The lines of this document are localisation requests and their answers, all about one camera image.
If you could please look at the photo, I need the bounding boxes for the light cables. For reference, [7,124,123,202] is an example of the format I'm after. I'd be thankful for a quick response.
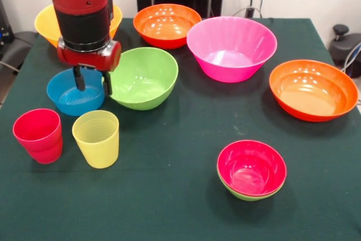
[340,42,361,77]

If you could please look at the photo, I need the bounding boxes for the black equipment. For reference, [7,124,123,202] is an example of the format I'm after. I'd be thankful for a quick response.
[0,0,15,44]

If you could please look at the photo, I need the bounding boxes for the black knob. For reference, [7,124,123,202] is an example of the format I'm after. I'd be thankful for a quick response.
[332,24,350,45]

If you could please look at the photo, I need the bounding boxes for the small green bowl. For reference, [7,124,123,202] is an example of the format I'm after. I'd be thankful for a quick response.
[217,167,285,202]

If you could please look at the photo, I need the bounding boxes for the yellow cup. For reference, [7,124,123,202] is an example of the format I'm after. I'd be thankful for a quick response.
[72,110,120,169]

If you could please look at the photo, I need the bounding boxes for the small red bowl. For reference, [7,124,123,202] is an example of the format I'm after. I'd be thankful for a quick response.
[216,139,288,198]

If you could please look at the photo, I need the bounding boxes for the large green bowl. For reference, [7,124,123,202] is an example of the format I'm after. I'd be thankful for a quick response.
[108,47,179,111]

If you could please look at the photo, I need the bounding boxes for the dark green tablecloth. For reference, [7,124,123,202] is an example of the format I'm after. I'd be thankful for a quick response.
[0,17,361,241]

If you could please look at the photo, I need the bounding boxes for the black round base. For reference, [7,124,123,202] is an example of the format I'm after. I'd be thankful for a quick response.
[328,33,361,68]

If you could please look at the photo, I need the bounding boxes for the orange shallow bowl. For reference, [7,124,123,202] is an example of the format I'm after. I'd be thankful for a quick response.
[133,3,202,50]
[268,59,359,122]

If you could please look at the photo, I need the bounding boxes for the blue bowl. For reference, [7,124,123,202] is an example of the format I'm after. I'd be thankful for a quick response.
[46,68,107,117]

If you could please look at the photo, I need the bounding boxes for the red cup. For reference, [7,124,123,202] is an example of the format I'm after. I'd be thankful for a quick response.
[12,108,63,154]
[25,137,64,165]

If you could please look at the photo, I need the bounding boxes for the large yellow-orange bowl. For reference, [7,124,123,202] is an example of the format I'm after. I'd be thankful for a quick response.
[34,3,123,49]

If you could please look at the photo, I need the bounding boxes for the dark grey seat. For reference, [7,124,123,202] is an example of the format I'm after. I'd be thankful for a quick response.
[0,30,39,74]

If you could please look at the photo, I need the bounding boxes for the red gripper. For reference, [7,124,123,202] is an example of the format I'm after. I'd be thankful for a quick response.
[57,37,122,97]

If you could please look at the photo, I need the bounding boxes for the large pink bowl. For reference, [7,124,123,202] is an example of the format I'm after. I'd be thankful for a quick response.
[186,16,279,84]

